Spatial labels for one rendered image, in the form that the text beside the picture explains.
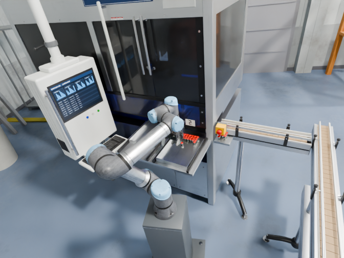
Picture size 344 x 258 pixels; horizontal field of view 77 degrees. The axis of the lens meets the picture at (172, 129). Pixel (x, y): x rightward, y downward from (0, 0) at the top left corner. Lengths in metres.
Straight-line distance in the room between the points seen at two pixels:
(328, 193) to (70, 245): 2.20
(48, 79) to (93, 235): 1.55
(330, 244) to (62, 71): 1.90
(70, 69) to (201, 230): 1.82
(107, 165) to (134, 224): 1.48
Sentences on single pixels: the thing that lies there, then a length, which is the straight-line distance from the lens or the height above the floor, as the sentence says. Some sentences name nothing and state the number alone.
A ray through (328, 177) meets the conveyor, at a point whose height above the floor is 0.93.
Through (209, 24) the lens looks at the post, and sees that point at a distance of 1.44.
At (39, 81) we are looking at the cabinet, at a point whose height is 1.53.
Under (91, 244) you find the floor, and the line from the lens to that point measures 2.50.
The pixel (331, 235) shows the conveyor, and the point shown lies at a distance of 1.38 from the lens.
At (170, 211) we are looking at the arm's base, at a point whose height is 0.84.
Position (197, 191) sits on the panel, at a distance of 2.39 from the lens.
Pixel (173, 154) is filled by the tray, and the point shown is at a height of 0.88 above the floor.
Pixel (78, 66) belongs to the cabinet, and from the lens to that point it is 1.90.
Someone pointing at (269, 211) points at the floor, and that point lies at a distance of 2.52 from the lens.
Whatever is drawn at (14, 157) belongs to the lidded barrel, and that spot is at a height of 0.07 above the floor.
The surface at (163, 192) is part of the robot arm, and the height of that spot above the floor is 1.01.
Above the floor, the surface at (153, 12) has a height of 1.84.
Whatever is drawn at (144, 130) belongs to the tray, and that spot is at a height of 0.88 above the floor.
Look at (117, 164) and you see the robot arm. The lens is 1.02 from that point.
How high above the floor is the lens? 2.03
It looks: 35 degrees down
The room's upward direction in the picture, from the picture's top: 8 degrees counter-clockwise
